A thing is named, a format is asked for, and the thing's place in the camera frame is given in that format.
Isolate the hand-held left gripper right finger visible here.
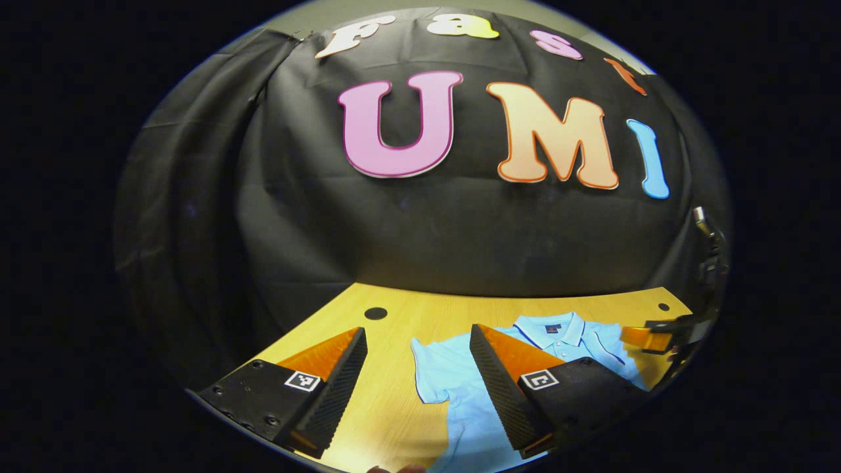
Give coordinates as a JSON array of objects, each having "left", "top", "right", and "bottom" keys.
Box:
[{"left": 469, "top": 323, "right": 649, "bottom": 460}]

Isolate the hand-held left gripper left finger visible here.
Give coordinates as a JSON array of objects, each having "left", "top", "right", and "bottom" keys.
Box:
[{"left": 196, "top": 327, "right": 369, "bottom": 459}]

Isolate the light blue polo T-shirt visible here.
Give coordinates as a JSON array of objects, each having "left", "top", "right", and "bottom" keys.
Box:
[{"left": 411, "top": 312, "right": 651, "bottom": 473}]

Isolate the black backdrop cloth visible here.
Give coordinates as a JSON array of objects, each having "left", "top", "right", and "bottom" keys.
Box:
[{"left": 113, "top": 7, "right": 731, "bottom": 395}]

